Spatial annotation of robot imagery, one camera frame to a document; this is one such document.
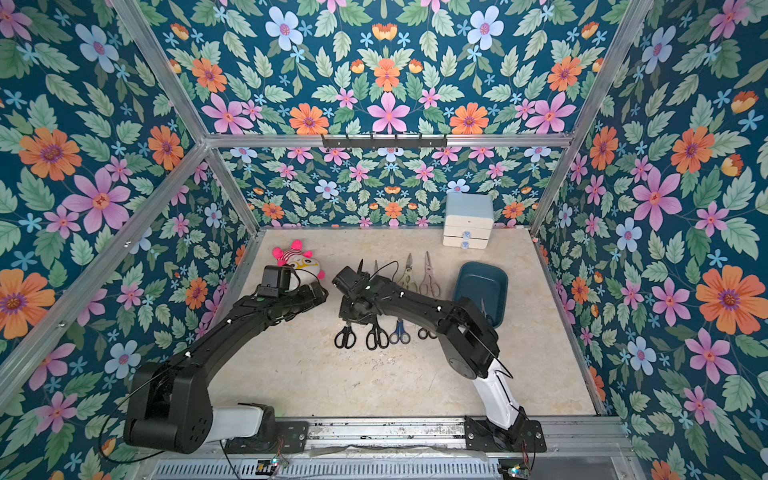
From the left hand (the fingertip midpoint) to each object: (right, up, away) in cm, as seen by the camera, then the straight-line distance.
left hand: (321, 294), depth 88 cm
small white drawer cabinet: (+48, +24, +16) cm, 56 cm away
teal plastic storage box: (+54, +1, +15) cm, 56 cm away
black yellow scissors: (+8, +7, +20) cm, 22 cm away
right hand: (+8, -6, -1) cm, 10 cm away
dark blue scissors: (+14, +8, +20) cm, 26 cm away
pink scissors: (+34, +2, +16) cm, 37 cm away
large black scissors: (+17, -14, +2) cm, 22 cm away
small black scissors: (+31, -13, +3) cm, 34 cm away
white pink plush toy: (-9, +7, +10) cm, 15 cm away
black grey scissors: (+7, -14, +3) cm, 16 cm away
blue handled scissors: (+24, -13, +3) cm, 27 cm away
